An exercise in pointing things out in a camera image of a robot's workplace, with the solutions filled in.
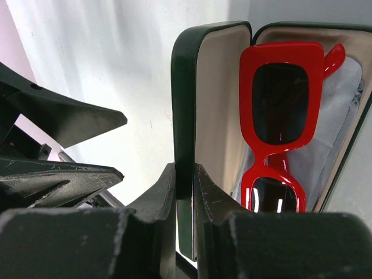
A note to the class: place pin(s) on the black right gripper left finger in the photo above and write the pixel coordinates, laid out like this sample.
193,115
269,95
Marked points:
137,241

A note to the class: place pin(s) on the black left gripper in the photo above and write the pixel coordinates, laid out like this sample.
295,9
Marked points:
47,184

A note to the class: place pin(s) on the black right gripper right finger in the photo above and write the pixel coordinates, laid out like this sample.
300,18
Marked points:
236,243

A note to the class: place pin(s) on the red sunglasses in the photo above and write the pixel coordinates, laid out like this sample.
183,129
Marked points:
280,87

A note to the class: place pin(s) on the dark green glasses case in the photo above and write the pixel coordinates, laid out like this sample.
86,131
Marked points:
204,92

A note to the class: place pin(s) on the light blue cleaning cloth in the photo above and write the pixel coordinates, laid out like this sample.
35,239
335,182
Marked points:
311,165

